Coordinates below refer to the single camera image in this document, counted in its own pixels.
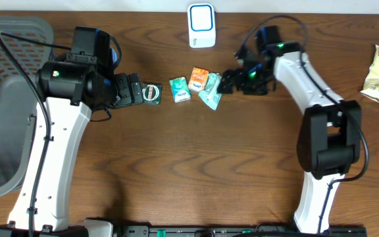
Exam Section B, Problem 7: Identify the green Zam-Buk box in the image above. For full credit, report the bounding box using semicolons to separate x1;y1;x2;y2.
142;84;163;105

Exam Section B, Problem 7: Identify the teal wrapper pack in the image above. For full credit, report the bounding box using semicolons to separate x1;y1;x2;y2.
198;73;222;111

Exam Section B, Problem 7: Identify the orange tissue pack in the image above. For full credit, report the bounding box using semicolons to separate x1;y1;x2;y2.
188;67;209;92

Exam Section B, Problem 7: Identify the teal tissue pack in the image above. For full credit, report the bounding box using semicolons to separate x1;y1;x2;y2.
169;77;191;103

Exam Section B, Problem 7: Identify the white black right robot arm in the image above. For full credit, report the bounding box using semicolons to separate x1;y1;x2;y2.
216;26;361;234

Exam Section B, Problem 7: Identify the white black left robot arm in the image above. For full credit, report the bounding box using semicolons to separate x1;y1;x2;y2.
0;26;143;237

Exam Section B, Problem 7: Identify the white barcode scanner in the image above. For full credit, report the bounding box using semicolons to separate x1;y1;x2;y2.
187;3;216;48

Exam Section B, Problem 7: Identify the grey plastic mesh basket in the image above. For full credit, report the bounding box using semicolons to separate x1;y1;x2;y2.
0;16;54;197

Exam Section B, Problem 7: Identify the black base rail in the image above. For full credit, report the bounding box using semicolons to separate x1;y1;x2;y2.
113;224;368;237

